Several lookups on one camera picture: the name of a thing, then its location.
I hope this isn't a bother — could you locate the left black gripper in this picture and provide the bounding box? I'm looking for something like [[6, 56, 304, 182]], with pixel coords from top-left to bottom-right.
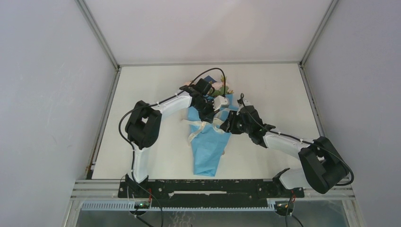
[[192, 98, 219, 123]]

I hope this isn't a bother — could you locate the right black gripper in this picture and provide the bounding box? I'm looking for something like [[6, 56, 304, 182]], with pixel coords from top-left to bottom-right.
[[219, 110, 252, 134]]

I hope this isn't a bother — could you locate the cream ribbon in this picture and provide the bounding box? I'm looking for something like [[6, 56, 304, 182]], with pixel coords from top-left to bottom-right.
[[181, 108, 230, 145]]

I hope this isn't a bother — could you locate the blue wrapping paper sheet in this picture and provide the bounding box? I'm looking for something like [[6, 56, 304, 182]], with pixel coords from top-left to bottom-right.
[[187, 94, 238, 177]]

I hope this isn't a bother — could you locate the pale pink fake flower stem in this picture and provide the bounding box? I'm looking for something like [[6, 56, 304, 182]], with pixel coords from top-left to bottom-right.
[[215, 75, 234, 96]]

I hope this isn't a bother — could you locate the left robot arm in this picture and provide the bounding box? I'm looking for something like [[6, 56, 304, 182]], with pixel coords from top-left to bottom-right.
[[119, 79, 229, 197]]

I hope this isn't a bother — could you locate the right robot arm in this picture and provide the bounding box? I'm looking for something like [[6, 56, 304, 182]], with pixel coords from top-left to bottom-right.
[[220, 106, 354, 197]]

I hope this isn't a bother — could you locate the right black cable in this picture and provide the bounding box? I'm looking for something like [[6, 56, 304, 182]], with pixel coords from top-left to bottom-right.
[[237, 92, 355, 187]]

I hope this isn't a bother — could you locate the black cable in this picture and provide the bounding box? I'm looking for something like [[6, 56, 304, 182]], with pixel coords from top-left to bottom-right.
[[237, 92, 355, 187], [117, 67, 227, 227]]

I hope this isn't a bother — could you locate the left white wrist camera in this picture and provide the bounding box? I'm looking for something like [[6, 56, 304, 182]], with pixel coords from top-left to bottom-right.
[[213, 96, 230, 111]]

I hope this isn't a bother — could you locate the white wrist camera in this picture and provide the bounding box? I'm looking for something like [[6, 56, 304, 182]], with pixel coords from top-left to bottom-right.
[[241, 99, 252, 106], [213, 96, 230, 111]]

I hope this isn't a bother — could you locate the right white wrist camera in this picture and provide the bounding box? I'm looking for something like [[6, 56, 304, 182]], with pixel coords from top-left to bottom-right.
[[241, 99, 252, 106]]

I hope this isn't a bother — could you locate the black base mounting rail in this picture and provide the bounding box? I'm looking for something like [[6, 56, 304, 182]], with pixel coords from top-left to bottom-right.
[[117, 179, 305, 207]]

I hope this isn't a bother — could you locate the left black cable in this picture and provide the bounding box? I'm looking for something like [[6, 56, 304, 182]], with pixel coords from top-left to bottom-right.
[[117, 67, 227, 227]]

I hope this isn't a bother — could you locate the white cable duct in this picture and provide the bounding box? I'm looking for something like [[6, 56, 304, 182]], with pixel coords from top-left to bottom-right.
[[81, 201, 276, 211]]

